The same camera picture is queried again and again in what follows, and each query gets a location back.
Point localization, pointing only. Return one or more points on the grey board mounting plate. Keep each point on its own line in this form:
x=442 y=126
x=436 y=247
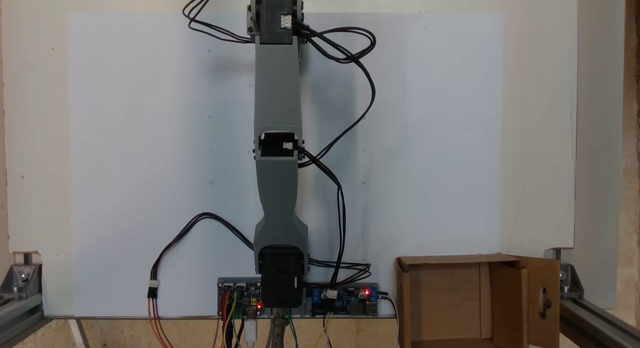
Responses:
x=235 y=280

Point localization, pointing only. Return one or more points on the motor controller circuit board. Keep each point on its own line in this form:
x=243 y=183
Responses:
x=242 y=303

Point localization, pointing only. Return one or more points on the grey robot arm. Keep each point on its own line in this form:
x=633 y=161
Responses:
x=277 y=87

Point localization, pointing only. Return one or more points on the blue power circuit board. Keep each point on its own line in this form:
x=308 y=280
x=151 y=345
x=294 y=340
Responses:
x=350 y=300

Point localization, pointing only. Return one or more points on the metal corner bracket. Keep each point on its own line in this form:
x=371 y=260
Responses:
x=22 y=278
x=567 y=280

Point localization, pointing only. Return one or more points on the brown cardboard box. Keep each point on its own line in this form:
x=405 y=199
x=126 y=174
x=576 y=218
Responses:
x=450 y=298

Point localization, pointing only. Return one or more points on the metal table clamp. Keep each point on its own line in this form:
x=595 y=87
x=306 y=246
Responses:
x=277 y=333

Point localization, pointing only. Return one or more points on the aluminium profile post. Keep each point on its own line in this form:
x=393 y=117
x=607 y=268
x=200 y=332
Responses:
x=20 y=318
x=595 y=323

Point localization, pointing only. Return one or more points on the white paper sheet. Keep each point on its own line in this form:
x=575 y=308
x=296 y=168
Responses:
x=150 y=137

